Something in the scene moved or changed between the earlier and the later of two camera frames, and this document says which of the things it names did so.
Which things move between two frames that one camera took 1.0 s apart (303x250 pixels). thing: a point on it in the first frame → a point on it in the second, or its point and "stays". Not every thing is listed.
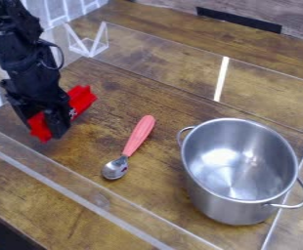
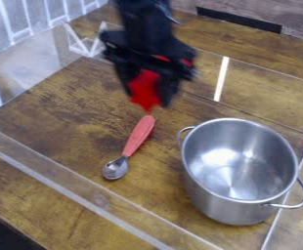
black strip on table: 237,20 stays
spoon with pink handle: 116,167 stays
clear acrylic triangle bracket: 89,46 stays
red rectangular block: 81,100 → 143,89
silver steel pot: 240,166 stays
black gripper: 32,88 → 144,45
